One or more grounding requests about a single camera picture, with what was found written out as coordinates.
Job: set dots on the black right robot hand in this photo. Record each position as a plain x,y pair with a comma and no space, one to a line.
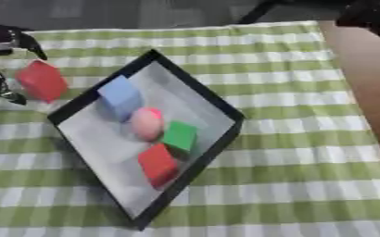
369,15

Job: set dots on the blue block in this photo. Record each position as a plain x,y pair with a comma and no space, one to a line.
120,97

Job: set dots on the black tripod leg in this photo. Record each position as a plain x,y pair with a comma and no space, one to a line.
258,11

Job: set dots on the black box with white inside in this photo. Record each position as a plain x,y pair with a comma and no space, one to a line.
106,145

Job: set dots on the red block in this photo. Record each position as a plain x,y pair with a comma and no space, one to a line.
42,81
158,165

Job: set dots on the pink toy peach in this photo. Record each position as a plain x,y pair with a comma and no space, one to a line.
146,123

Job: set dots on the green block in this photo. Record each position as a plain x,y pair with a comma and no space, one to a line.
179,135

